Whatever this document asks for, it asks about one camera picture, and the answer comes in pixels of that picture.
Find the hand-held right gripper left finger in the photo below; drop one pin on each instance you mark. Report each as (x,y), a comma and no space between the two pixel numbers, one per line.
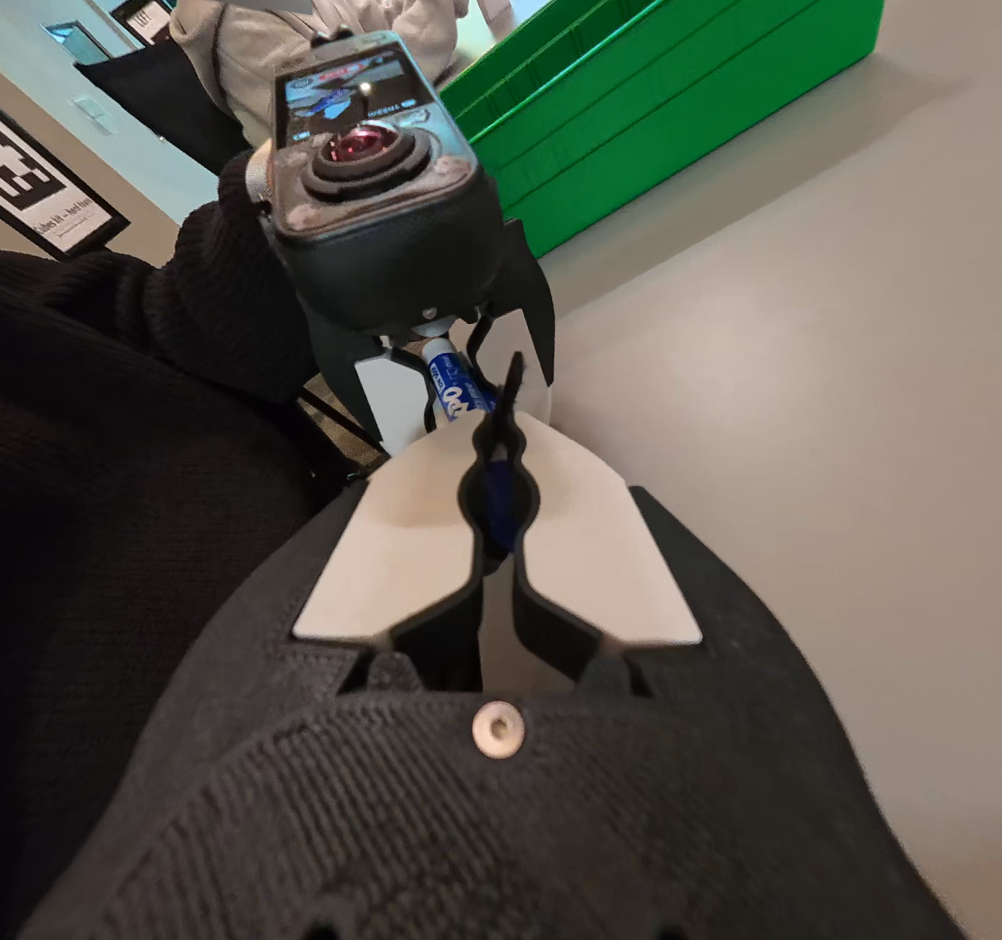
(391,556)

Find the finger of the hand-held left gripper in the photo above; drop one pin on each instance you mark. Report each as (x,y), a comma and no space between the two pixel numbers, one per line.
(528,345)
(391,400)

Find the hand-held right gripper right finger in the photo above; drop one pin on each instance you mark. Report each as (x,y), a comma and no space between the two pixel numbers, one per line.
(610,564)

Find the blue dry erase marker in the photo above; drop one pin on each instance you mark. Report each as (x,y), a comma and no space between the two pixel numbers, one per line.
(454,396)

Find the green plastic bin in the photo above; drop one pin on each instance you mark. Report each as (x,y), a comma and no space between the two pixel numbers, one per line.
(665,95)

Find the person's left forearm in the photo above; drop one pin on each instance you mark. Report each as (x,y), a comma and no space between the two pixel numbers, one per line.
(235,290)

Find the person's black sweater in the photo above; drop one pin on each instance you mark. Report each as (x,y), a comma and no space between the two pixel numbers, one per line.
(117,525)

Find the black office chair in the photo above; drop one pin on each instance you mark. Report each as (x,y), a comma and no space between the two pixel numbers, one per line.
(156,95)

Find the wall light switch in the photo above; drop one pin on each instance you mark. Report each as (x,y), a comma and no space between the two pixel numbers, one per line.
(95,114)

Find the small framed wall poster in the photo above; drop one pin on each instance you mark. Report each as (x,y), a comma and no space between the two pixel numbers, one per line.
(149,21)

